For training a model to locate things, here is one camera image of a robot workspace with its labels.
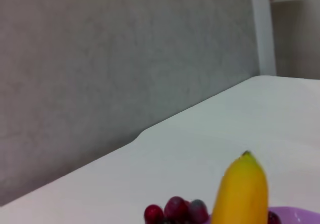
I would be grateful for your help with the white frame post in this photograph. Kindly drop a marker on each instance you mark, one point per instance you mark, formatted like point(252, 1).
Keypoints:
point(262, 29)

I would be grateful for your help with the dark red grape bunch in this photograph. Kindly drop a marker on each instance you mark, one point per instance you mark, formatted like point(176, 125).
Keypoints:
point(177, 209)

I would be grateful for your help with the yellow banana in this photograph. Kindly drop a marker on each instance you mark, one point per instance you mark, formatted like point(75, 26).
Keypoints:
point(240, 191)

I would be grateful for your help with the purple scalloped plastic bowl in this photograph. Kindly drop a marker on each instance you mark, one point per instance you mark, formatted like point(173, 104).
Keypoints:
point(297, 215)

